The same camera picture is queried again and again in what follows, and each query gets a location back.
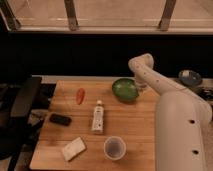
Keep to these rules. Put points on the orange carrot toy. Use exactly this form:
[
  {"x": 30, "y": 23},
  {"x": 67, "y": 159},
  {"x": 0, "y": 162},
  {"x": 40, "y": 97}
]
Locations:
[{"x": 80, "y": 96}]

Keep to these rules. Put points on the white sponge block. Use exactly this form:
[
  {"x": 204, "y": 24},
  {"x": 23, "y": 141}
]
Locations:
[{"x": 73, "y": 149}]

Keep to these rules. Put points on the green ceramic bowl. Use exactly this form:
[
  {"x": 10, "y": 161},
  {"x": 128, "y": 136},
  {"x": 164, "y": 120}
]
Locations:
[{"x": 125, "y": 90}]

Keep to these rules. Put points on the blue grey bowl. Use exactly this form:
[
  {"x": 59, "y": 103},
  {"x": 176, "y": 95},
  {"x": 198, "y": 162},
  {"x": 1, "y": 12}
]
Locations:
[{"x": 190, "y": 78}]

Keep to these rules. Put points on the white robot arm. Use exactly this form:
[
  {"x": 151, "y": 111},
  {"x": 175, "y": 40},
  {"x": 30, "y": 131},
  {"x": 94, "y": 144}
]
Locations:
[{"x": 180, "y": 118}]

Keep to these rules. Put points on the white tube bottle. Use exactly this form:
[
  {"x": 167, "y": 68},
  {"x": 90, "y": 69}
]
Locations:
[{"x": 98, "y": 118}]

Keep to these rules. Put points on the black office chair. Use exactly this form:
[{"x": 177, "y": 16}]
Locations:
[{"x": 16, "y": 129}]

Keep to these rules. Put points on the wooden table board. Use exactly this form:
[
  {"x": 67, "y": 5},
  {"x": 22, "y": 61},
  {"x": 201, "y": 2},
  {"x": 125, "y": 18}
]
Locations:
[{"x": 133, "y": 122}]

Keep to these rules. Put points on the clear plastic cup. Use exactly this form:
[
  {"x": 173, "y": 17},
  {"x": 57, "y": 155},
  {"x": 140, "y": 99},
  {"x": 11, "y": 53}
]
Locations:
[{"x": 114, "y": 148}]

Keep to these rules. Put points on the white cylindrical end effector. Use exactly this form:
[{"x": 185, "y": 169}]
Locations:
[{"x": 140, "y": 83}]

